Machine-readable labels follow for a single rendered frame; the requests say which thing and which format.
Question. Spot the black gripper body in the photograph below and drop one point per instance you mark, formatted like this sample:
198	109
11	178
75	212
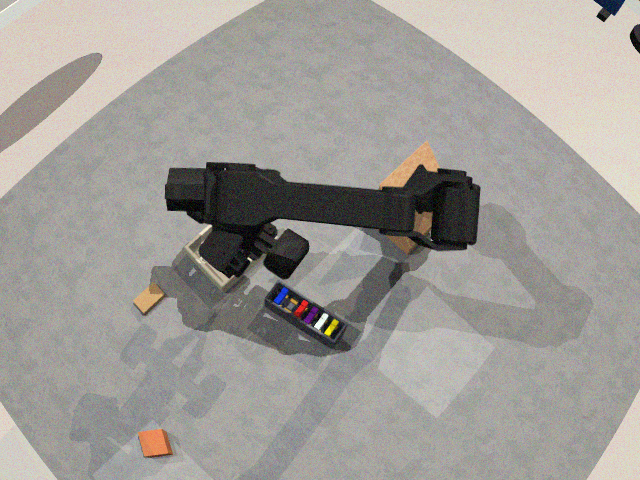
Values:
285	254

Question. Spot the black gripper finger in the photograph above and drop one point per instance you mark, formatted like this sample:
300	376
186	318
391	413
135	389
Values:
255	255

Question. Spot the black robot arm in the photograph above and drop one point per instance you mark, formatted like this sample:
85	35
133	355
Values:
244	196

